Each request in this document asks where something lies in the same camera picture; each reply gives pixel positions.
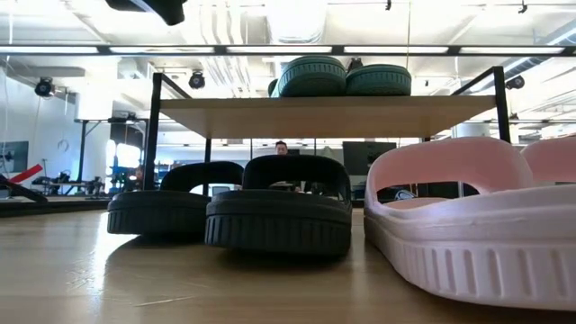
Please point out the pink slide sandal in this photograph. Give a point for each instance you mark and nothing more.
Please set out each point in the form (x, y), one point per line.
(472, 252)
(553, 159)

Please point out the black overhead light bar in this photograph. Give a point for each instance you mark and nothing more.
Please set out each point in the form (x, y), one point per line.
(337, 50)

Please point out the cluttered workbench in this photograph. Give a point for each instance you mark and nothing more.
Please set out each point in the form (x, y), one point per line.
(67, 184)

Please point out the dark wall picture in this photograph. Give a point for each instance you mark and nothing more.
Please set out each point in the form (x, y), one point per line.
(13, 157)

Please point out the teal slide sandal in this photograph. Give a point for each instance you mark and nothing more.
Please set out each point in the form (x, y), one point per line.
(310, 78)
(378, 81)

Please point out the black monitor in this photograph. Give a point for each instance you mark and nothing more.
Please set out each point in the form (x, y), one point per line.
(369, 157)

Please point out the red bar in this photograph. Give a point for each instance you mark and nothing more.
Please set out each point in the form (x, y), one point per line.
(27, 173)

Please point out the black slide sandal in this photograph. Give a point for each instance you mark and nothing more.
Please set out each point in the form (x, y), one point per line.
(279, 220)
(157, 211)

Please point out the wooden shelf with black frame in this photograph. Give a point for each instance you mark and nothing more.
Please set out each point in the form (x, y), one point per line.
(324, 117)

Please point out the black ceiling spotlight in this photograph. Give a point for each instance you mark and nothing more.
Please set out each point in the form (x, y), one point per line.
(45, 87)
(354, 65)
(515, 83)
(197, 81)

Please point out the black metal rig frame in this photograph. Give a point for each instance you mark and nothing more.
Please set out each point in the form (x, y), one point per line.
(45, 207)

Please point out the person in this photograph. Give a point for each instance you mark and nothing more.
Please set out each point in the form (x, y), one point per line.
(281, 147)

